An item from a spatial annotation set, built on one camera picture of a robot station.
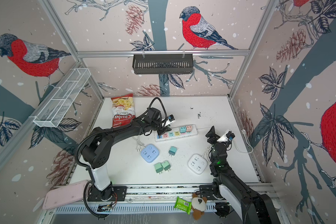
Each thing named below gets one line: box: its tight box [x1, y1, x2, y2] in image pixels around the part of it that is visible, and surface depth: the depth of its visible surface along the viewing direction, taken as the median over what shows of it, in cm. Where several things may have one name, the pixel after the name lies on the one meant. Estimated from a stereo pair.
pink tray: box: [42, 180, 88, 210], surface depth 73 cm
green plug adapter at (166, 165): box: [161, 160, 171, 172], surface depth 83 cm
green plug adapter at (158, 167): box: [154, 162, 164, 175], surface depth 83 cm
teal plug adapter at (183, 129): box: [180, 126, 187, 133], surface depth 94 cm
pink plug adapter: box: [186, 125, 193, 133], surface depth 94 cm
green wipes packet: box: [174, 196, 192, 216], surface depth 71 cm
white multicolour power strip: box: [154, 125, 198, 142], surface depth 97 cm
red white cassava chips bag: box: [111, 92, 136, 128], surface depth 109 cm
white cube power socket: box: [187, 153, 208, 175], surface depth 83 cm
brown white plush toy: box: [191, 190, 208, 221], surface depth 70 cm
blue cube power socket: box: [140, 143, 160, 163], surface depth 87 cm
